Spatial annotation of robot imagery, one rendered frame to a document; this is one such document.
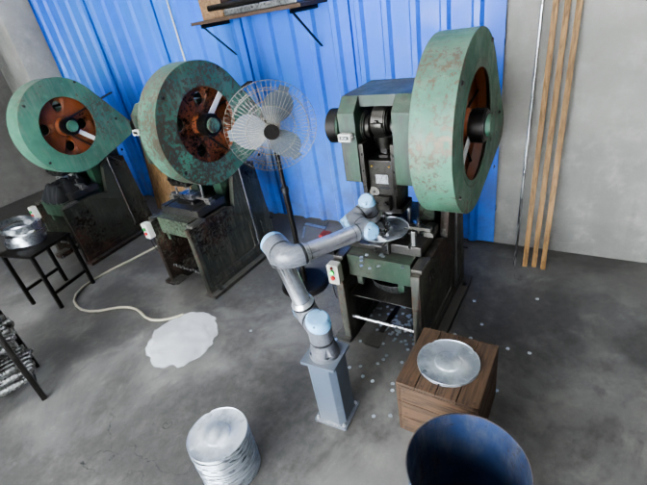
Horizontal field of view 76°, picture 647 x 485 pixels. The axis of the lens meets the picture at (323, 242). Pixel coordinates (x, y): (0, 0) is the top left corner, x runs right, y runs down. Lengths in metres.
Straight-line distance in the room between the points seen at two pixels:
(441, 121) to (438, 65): 0.23
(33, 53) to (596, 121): 5.96
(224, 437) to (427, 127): 1.64
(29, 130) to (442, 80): 3.44
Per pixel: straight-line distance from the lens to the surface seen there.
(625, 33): 3.15
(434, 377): 2.09
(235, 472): 2.23
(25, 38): 6.53
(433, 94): 1.76
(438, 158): 1.75
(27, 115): 4.32
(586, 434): 2.48
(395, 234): 2.30
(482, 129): 2.03
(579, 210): 3.49
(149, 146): 2.91
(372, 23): 3.43
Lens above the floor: 1.94
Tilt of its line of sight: 30 degrees down
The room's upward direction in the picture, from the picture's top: 10 degrees counter-clockwise
